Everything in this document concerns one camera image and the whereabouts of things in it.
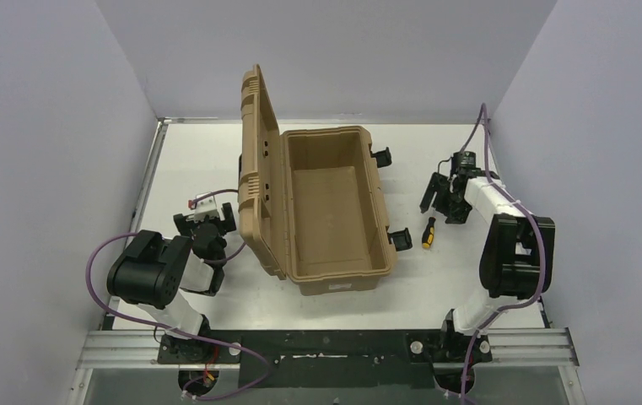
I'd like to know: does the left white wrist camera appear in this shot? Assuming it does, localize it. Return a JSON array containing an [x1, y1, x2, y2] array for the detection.
[[188, 192, 220, 222]]

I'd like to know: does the aluminium frame rail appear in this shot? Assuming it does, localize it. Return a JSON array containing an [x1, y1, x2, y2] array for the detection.
[[76, 328, 579, 370]]

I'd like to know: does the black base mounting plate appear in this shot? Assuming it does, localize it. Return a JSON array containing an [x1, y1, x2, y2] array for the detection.
[[157, 330, 461, 389]]

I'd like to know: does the purple cable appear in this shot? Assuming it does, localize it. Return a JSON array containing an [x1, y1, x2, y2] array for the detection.
[[84, 188, 272, 402], [457, 102, 548, 405]]

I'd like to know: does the tan plastic toolbox bin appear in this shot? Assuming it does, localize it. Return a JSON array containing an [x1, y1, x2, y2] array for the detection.
[[238, 66, 413, 296]]

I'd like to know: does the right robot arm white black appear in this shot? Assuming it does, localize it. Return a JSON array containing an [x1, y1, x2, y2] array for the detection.
[[419, 151, 555, 362]]

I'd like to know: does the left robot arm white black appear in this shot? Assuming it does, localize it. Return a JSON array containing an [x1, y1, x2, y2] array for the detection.
[[106, 197, 236, 364]]

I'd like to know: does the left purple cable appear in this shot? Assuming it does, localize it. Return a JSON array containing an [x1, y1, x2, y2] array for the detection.
[[84, 188, 272, 402]]

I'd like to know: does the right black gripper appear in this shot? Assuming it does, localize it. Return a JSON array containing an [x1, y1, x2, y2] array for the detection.
[[423, 174, 471, 225]]

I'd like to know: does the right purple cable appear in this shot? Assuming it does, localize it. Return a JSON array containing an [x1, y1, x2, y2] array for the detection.
[[457, 102, 548, 405]]

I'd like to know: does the yellow black handled screwdriver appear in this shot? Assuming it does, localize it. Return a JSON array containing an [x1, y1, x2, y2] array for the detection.
[[421, 216, 436, 249]]

